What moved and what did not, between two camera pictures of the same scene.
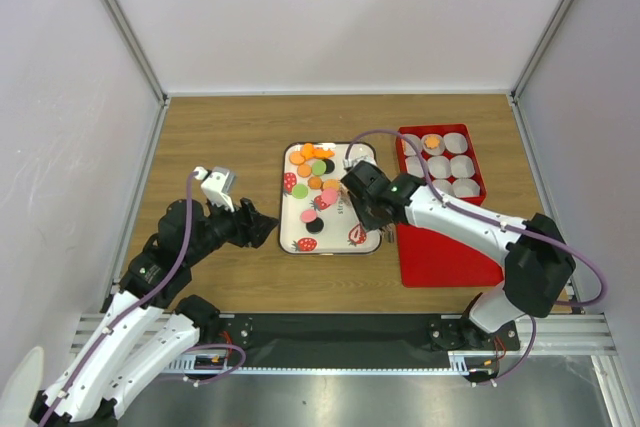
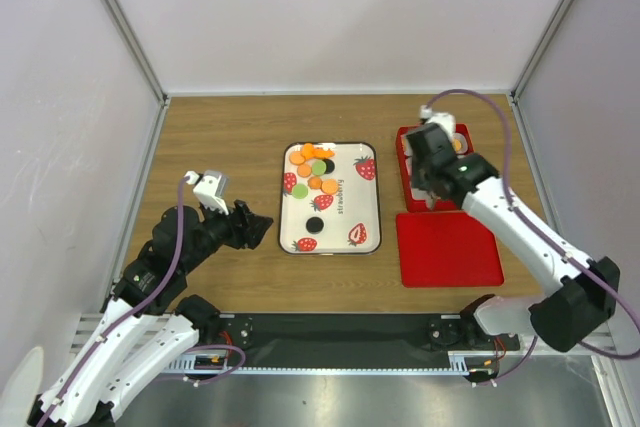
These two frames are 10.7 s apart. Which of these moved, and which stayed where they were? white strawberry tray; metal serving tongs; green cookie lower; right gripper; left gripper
Moved: right gripper; metal serving tongs
Stayed: left gripper; white strawberry tray; green cookie lower
